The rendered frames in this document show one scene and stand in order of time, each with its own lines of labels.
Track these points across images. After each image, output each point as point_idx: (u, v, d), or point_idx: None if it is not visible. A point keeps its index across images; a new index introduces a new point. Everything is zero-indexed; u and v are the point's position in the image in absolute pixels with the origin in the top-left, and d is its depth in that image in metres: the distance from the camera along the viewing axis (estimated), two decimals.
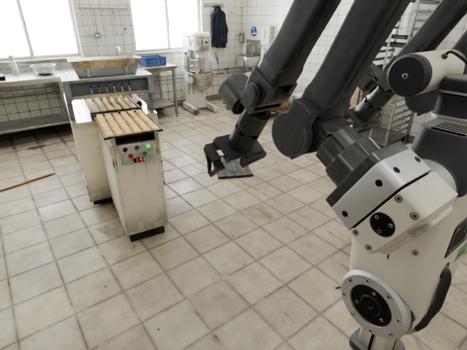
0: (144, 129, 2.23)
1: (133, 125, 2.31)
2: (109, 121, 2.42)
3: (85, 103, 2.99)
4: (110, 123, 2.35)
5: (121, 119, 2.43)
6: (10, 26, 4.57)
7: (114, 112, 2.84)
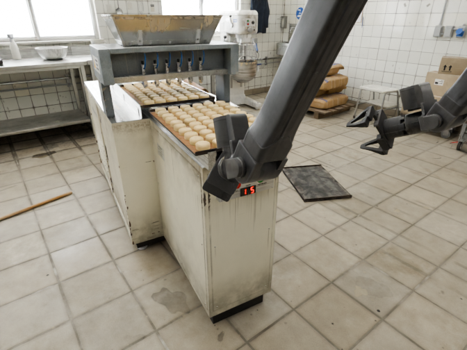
0: None
1: None
2: (183, 119, 1.37)
3: None
4: (190, 123, 1.29)
5: (205, 117, 1.37)
6: None
7: (174, 105, 1.78)
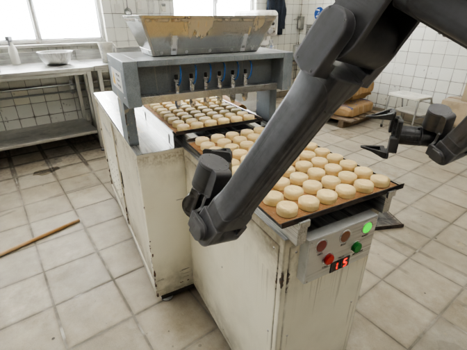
0: (361, 185, 0.82)
1: (315, 169, 0.91)
2: (238, 157, 1.02)
3: None
4: None
5: None
6: None
7: (210, 129, 1.43)
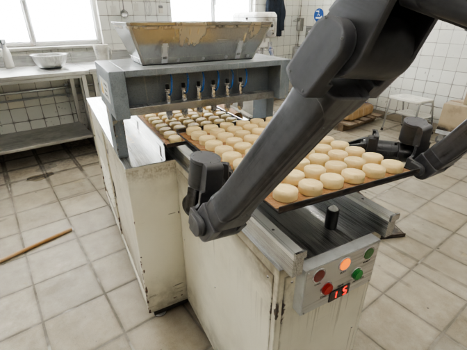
0: (372, 169, 0.72)
1: (317, 155, 0.81)
2: (231, 144, 0.92)
3: (139, 117, 1.53)
4: (247, 150, 0.84)
5: None
6: None
7: None
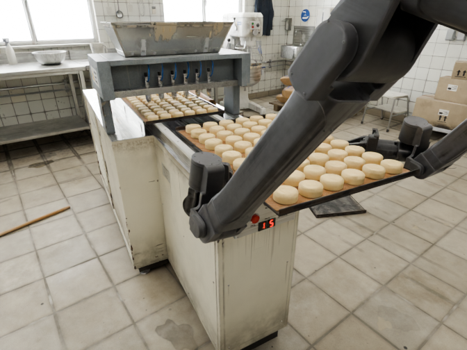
0: (371, 170, 0.72)
1: (317, 155, 0.81)
2: (231, 143, 0.91)
3: (126, 103, 1.79)
4: (247, 149, 0.84)
5: None
6: None
7: (179, 120, 1.64)
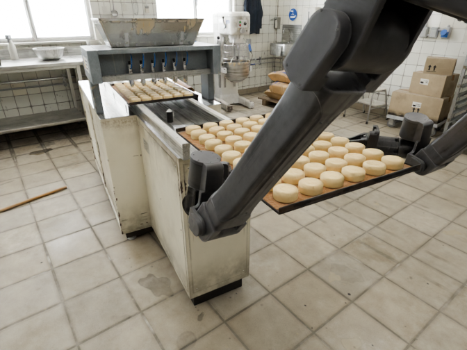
0: (372, 167, 0.71)
1: (317, 152, 0.80)
2: (231, 143, 0.91)
3: (115, 89, 2.05)
4: (247, 149, 0.84)
5: None
6: None
7: (160, 103, 1.90)
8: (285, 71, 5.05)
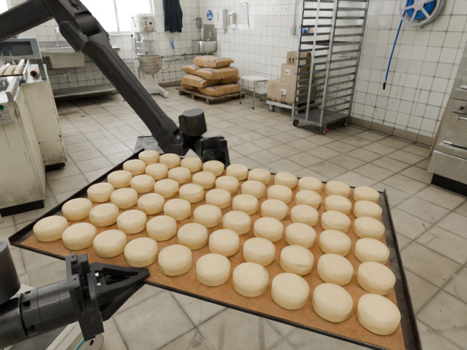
0: (79, 198, 0.60)
1: (153, 200, 0.60)
2: (272, 188, 0.68)
3: None
4: (233, 178, 0.69)
5: (247, 203, 0.60)
6: None
7: None
8: None
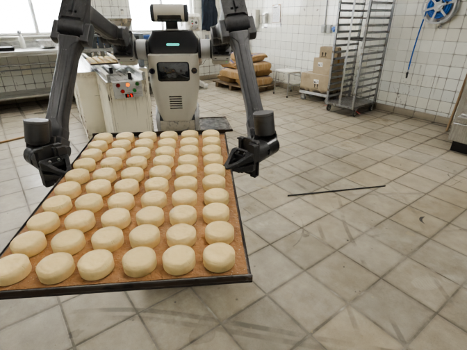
0: (132, 133, 0.93)
1: (139, 151, 0.82)
2: (193, 193, 0.66)
3: (86, 60, 3.50)
4: (193, 169, 0.73)
5: (150, 184, 0.67)
6: (17, 4, 5.08)
7: (110, 67, 3.35)
8: None
